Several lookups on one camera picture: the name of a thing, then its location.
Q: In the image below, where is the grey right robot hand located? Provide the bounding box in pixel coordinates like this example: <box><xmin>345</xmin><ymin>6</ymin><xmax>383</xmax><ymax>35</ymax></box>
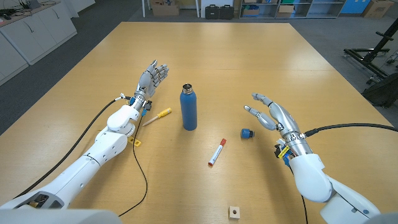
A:
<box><xmin>243</xmin><ymin>92</ymin><xmax>303</xmax><ymax>142</ymax></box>

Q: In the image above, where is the cardboard box in shelf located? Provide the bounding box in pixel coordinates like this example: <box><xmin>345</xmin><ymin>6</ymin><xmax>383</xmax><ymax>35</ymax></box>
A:
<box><xmin>275</xmin><ymin>4</ymin><xmax>295</xmax><ymax>19</ymax></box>

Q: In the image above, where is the white marker pen red cap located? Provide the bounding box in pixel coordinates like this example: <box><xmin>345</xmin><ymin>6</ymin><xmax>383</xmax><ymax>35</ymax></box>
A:
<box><xmin>208</xmin><ymin>138</ymin><xmax>227</xmax><ymax>167</ymax></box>

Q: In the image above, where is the large cardboard box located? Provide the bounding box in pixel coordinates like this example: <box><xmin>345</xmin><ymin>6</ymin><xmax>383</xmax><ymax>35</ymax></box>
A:
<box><xmin>151</xmin><ymin>0</ymin><xmax>180</xmax><ymax>17</ymax></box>

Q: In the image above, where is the blue wall panel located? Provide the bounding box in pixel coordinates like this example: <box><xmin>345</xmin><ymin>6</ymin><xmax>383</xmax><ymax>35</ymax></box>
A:
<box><xmin>340</xmin><ymin>0</ymin><xmax>363</xmax><ymax>14</ymax></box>

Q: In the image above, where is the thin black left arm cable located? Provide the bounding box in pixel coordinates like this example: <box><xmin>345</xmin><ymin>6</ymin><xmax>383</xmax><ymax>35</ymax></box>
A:
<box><xmin>118</xmin><ymin>107</ymin><xmax>148</xmax><ymax>218</ymax></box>

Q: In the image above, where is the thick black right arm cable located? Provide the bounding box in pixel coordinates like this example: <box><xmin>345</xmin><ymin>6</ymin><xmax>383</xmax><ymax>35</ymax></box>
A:
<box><xmin>303</xmin><ymin>123</ymin><xmax>398</xmax><ymax>138</ymax></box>

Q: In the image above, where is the blue metal water bottle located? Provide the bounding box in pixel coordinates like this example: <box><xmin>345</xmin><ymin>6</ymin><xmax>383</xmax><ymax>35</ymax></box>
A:
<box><xmin>179</xmin><ymin>83</ymin><xmax>198</xmax><ymax>131</ymax></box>

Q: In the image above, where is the small wooden block with hole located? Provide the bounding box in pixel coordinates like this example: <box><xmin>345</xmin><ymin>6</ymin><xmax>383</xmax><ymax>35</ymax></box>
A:
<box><xmin>228</xmin><ymin>205</ymin><xmax>241</xmax><ymax>220</ymax></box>

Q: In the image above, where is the printed cardboard box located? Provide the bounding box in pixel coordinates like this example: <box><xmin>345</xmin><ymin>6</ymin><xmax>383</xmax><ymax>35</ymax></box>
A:
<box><xmin>361</xmin><ymin>0</ymin><xmax>395</xmax><ymax>19</ymax></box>

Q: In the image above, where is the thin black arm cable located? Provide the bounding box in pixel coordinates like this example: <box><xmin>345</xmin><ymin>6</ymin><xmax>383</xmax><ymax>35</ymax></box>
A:
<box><xmin>287</xmin><ymin>164</ymin><xmax>309</xmax><ymax>224</ymax></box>
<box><xmin>118</xmin><ymin>107</ymin><xmax>148</xmax><ymax>218</ymax></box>

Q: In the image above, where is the white cabinet row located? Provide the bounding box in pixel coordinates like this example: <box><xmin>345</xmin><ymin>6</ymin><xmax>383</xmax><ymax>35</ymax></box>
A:
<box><xmin>0</xmin><ymin>0</ymin><xmax>78</xmax><ymax>86</ymax></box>

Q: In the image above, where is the yellow handled screwdriver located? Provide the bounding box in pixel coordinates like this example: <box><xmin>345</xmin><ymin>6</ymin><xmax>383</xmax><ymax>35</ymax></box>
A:
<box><xmin>142</xmin><ymin>107</ymin><xmax>172</xmax><ymax>127</ymax></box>

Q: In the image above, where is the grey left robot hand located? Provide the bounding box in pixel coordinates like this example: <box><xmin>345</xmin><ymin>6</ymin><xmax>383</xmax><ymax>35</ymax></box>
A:
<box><xmin>134</xmin><ymin>59</ymin><xmax>170</xmax><ymax>100</ymax></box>

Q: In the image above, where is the black bulky base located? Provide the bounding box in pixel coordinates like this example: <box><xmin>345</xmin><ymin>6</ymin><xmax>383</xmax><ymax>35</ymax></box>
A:
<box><xmin>361</xmin><ymin>73</ymin><xmax>398</xmax><ymax>109</ymax></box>

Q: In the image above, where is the black equipment case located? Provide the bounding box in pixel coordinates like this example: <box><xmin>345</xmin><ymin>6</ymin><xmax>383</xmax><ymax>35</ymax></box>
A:
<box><xmin>205</xmin><ymin>4</ymin><xmax>220</xmax><ymax>20</ymax></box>
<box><xmin>219</xmin><ymin>4</ymin><xmax>235</xmax><ymax>21</ymax></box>

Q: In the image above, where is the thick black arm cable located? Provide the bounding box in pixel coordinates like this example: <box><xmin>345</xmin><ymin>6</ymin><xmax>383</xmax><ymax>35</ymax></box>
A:
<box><xmin>303</xmin><ymin>123</ymin><xmax>398</xmax><ymax>138</ymax></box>
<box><xmin>14</xmin><ymin>96</ymin><xmax>125</xmax><ymax>199</ymax></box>

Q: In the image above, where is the black wheeled stand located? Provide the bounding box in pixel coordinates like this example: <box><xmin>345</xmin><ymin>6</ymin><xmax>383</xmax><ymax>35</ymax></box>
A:
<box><xmin>343</xmin><ymin>18</ymin><xmax>398</xmax><ymax>85</ymax></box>

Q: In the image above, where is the grey shelf unit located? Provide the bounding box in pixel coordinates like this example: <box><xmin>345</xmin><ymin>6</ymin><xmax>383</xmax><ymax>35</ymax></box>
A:
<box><xmin>239</xmin><ymin>0</ymin><xmax>346</xmax><ymax>19</ymax></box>

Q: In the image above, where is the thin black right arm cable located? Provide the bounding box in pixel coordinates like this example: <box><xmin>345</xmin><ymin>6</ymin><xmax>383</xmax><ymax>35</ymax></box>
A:
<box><xmin>287</xmin><ymin>164</ymin><xmax>309</xmax><ymax>224</ymax></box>

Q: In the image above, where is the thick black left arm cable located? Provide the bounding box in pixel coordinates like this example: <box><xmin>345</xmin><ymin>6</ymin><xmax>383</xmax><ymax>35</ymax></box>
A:
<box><xmin>14</xmin><ymin>96</ymin><xmax>125</xmax><ymax>199</ymax></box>

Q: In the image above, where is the black cable bundle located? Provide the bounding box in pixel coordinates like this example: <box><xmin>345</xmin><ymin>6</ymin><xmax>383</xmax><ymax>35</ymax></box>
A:
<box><xmin>0</xmin><ymin>7</ymin><xmax>22</xmax><ymax>20</ymax></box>

